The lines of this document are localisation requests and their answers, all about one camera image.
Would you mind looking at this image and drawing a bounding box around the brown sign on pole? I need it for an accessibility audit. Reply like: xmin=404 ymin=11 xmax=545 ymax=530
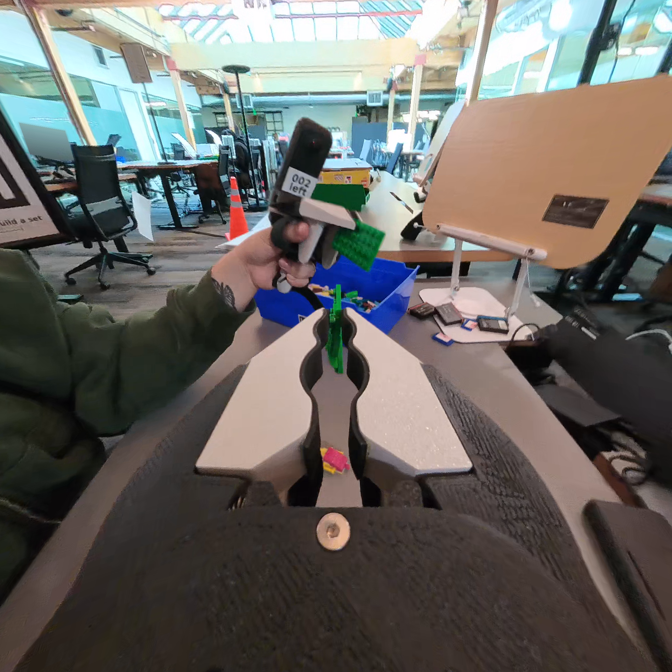
xmin=119 ymin=42 xmax=170 ymax=165

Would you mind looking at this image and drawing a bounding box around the yellow cardboard box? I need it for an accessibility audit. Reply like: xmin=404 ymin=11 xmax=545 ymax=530
xmin=319 ymin=160 xmax=375 ymax=186

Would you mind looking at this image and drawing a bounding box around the person's green hoodie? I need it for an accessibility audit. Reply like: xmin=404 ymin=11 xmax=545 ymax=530
xmin=0 ymin=388 xmax=108 ymax=604

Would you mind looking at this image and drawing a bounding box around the thin green lego piece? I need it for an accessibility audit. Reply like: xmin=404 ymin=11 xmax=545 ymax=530
xmin=325 ymin=284 xmax=347 ymax=375

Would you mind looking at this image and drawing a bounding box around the black bag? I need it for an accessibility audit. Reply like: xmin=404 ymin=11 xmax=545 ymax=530
xmin=506 ymin=304 xmax=672 ymax=486

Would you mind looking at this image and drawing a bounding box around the orange traffic cone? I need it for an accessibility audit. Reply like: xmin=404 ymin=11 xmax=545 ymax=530
xmin=225 ymin=176 xmax=251 ymax=242

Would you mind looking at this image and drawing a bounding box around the white computer monitor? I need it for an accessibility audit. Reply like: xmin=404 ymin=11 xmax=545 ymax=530
xmin=415 ymin=100 xmax=467 ymax=203

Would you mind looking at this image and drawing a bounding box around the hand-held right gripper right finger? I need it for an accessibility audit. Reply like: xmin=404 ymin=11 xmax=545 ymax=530
xmin=345 ymin=309 xmax=474 ymax=506

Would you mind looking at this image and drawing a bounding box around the pink yellow lego piece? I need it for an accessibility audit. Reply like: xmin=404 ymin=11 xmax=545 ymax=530
xmin=320 ymin=446 xmax=352 ymax=475

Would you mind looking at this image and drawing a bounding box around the black office chair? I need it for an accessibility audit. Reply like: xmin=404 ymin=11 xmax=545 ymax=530
xmin=63 ymin=143 xmax=158 ymax=291

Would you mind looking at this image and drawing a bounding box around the blue plastic bin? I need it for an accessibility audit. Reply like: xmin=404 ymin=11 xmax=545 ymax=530
xmin=254 ymin=255 xmax=420 ymax=336

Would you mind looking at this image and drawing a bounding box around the black desk device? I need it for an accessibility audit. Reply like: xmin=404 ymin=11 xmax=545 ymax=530
xmin=400 ymin=209 xmax=440 ymax=242

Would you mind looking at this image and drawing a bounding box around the white hanging paper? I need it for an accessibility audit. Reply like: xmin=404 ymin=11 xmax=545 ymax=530
xmin=131 ymin=191 xmax=155 ymax=243

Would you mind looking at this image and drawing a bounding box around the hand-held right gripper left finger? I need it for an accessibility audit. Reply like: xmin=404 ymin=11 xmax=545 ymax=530
xmin=195 ymin=309 xmax=327 ymax=506

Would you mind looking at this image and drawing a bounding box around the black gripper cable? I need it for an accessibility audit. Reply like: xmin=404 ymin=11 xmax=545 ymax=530
xmin=290 ymin=283 xmax=326 ymax=313

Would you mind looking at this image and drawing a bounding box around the green plastic bin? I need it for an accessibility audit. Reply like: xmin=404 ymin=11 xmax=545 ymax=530
xmin=310 ymin=183 xmax=371 ymax=213

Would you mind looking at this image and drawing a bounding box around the pile of lego bricks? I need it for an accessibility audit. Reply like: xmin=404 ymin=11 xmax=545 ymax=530
xmin=308 ymin=283 xmax=382 ymax=314

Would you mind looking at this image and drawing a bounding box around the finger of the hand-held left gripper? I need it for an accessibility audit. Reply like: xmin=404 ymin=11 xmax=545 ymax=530
xmin=319 ymin=230 xmax=343 ymax=270
xmin=298 ymin=199 xmax=359 ymax=231

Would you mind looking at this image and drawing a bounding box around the person's left hand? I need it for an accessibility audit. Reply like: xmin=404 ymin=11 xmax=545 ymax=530
xmin=231 ymin=222 xmax=317 ymax=310

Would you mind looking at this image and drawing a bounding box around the black floor lamp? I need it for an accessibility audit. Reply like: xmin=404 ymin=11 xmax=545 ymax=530
xmin=221 ymin=64 xmax=270 ymax=212

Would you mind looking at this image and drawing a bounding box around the wooden book stand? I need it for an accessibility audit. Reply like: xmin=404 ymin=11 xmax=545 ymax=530
xmin=417 ymin=73 xmax=672 ymax=345

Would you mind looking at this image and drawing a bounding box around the green lego plate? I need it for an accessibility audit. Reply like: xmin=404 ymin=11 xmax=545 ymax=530
xmin=331 ymin=217 xmax=386 ymax=272

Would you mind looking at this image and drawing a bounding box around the black flat object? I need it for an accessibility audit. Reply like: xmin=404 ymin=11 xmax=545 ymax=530
xmin=534 ymin=385 xmax=621 ymax=429

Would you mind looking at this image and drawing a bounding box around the black framed sign board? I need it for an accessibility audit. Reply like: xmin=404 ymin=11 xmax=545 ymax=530
xmin=0 ymin=107 xmax=81 ymax=251

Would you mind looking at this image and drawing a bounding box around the wooden desk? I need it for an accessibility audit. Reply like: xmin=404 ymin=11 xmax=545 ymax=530
xmin=118 ymin=160 xmax=221 ymax=232

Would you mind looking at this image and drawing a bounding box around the thin black cable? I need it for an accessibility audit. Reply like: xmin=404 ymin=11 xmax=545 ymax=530
xmin=505 ymin=322 xmax=543 ymax=349

